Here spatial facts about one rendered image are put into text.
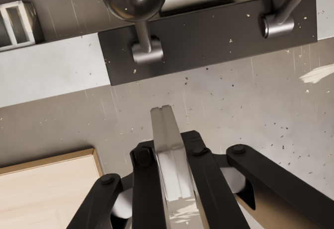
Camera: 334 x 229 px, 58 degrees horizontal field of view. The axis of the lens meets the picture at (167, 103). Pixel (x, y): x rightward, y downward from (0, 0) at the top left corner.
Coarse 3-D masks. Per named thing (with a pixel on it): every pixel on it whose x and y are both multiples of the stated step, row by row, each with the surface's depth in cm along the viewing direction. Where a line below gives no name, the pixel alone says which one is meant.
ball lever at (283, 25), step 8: (288, 0) 23; (296, 0) 23; (280, 8) 25; (288, 8) 24; (264, 16) 27; (272, 16) 27; (280, 16) 25; (288, 16) 27; (264, 24) 27; (272, 24) 27; (280, 24) 27; (288, 24) 27; (264, 32) 27; (272, 32) 27; (280, 32) 27; (288, 32) 27
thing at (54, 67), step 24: (24, 48) 27; (48, 48) 27; (72, 48) 28; (96, 48) 28; (0, 72) 28; (24, 72) 28; (48, 72) 28; (72, 72) 28; (96, 72) 28; (0, 96) 28; (24, 96) 28; (48, 96) 29
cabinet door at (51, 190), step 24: (0, 168) 34; (24, 168) 33; (48, 168) 33; (72, 168) 33; (96, 168) 34; (0, 192) 34; (24, 192) 34; (48, 192) 34; (72, 192) 34; (0, 216) 34; (24, 216) 35; (48, 216) 35; (72, 216) 35
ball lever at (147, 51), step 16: (112, 0) 16; (128, 0) 16; (144, 0) 16; (160, 0) 16; (128, 16) 16; (144, 16) 17; (144, 32) 22; (144, 48) 25; (160, 48) 26; (144, 64) 27
